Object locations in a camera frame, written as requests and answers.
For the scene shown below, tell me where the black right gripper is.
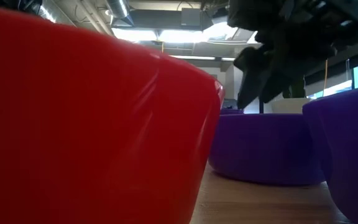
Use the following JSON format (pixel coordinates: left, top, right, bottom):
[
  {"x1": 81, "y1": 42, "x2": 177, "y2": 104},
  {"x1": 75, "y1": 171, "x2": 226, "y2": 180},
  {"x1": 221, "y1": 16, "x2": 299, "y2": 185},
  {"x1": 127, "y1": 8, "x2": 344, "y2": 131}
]
[{"x1": 227, "y1": 0, "x2": 326, "y2": 110}]

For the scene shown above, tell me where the purple plastic bowl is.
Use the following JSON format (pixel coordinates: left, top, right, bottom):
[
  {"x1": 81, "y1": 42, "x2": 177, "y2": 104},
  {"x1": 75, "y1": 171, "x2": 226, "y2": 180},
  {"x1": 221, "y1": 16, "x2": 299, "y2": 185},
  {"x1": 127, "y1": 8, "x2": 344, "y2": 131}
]
[
  {"x1": 302, "y1": 83, "x2": 358, "y2": 224},
  {"x1": 208, "y1": 113, "x2": 328, "y2": 187}
]

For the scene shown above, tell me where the grey ceiling box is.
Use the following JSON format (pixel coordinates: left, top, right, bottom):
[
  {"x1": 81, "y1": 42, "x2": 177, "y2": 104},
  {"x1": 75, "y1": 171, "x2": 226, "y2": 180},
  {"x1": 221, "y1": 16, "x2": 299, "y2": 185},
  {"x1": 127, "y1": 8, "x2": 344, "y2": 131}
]
[{"x1": 180, "y1": 7, "x2": 202, "y2": 27}]

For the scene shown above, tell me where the red plastic bowl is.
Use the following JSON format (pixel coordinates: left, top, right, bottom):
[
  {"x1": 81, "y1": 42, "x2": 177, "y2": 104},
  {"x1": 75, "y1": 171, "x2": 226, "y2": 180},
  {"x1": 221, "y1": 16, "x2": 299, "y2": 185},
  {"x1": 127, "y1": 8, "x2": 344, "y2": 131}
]
[{"x1": 0, "y1": 6, "x2": 226, "y2": 224}]

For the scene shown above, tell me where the yellow hanging cable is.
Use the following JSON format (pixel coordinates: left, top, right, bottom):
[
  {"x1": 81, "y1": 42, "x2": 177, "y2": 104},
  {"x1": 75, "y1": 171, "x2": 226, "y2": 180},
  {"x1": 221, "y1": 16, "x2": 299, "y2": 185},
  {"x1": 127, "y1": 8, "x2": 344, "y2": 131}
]
[{"x1": 323, "y1": 58, "x2": 329, "y2": 90}]

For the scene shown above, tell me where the silver ventilation duct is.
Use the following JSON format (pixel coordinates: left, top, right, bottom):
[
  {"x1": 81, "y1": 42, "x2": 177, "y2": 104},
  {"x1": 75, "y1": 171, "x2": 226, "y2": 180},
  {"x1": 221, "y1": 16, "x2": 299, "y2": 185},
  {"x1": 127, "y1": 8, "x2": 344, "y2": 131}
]
[{"x1": 106, "y1": 0, "x2": 135, "y2": 26}]

